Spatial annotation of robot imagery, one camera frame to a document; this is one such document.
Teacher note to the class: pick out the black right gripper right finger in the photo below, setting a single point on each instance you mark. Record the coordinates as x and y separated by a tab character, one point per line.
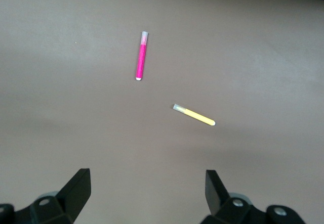
222	208

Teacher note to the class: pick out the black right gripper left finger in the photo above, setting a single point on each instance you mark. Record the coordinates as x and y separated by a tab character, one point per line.
63	203

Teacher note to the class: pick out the pink highlighter pen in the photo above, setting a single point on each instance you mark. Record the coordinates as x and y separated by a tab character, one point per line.
141	59

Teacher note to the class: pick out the yellow highlighter pen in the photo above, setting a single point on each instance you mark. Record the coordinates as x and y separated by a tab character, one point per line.
197	115

